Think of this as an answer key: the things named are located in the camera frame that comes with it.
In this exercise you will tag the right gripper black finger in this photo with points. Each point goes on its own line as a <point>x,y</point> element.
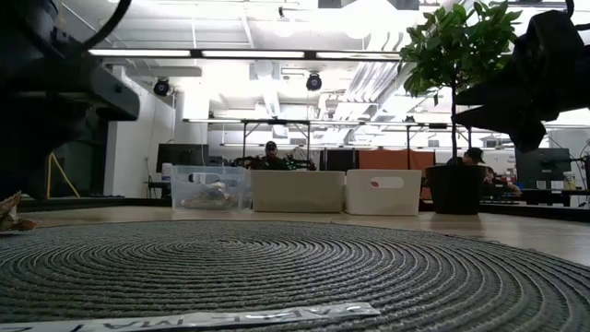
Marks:
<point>498,94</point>
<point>507,122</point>

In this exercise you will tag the orange green granola bar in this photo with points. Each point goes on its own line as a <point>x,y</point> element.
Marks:
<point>11,216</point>

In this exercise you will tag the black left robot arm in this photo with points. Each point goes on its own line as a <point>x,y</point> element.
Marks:
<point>46,55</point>

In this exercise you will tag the person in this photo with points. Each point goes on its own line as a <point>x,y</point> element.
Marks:
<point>502,182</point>
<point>272,159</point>
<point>472,156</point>

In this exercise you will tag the black computer monitor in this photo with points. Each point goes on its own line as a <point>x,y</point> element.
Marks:
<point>180,157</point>
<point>541,163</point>

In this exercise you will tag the potted green tree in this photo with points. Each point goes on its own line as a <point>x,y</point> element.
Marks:
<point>456,55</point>

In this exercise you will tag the dark glass partition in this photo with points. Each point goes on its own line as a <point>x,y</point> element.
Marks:
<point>97,157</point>

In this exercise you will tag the dark desk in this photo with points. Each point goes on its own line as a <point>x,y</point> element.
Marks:
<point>544,196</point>

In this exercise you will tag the orange partition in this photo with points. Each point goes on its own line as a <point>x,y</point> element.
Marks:
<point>396,159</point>

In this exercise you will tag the white container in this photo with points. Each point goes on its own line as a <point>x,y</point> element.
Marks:
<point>167,173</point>

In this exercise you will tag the white plastic bin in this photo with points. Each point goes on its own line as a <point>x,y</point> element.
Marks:
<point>297,191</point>
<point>382,198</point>

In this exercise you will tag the ceiling light strip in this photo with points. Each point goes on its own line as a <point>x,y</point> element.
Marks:
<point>152,53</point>

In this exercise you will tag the clear plastic bin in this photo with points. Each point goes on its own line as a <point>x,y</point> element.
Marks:
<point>212,175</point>

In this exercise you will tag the black background rack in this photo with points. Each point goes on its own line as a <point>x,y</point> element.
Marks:
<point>276,121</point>

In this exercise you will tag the white snack bar on plate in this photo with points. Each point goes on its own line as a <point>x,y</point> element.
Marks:
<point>184,319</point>

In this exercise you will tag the round grey woven placemat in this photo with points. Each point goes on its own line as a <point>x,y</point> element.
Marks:
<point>295,267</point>

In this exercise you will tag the black ceiling camera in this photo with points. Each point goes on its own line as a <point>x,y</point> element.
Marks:
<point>314,82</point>
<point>161,86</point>

